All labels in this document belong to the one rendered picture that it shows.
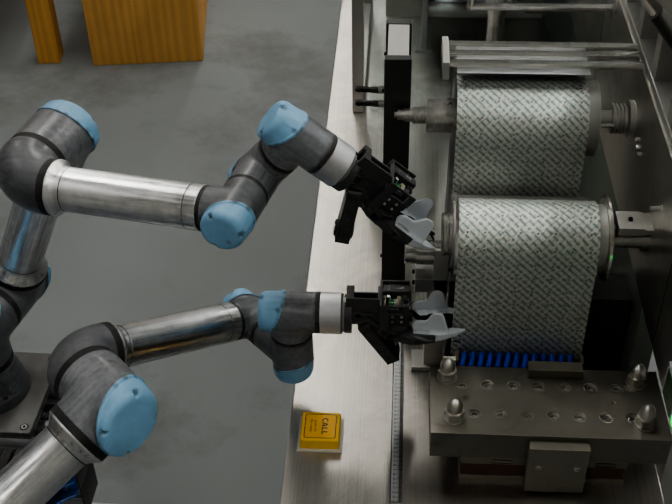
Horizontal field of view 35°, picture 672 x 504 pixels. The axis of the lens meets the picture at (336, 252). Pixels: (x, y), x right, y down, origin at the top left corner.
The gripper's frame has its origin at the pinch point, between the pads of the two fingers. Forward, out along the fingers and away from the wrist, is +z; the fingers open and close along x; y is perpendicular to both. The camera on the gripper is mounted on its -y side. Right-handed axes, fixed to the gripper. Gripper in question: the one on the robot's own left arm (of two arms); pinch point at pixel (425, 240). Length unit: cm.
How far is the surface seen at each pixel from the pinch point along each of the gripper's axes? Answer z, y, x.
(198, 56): 4, -157, 287
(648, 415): 40.5, 9.7, -21.7
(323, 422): 7.6, -36.3, -13.2
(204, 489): 37, -133, 43
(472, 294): 11.8, -1.0, -4.3
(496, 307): 17.0, -0.4, -4.3
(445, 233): 1.0, 3.8, -0.9
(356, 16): -8, -16, 98
